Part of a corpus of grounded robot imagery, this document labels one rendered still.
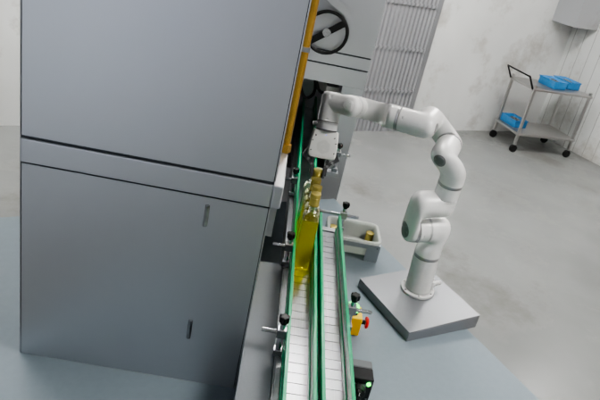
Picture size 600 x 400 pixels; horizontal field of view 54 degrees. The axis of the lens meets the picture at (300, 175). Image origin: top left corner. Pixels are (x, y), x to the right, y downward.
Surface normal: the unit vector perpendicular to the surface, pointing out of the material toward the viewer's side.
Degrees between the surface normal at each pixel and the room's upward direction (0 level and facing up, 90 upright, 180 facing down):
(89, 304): 90
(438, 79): 90
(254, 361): 0
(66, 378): 0
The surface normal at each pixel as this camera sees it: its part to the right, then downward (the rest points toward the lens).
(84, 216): -0.03, 0.40
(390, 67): 0.44, 0.44
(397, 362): 0.19, -0.90
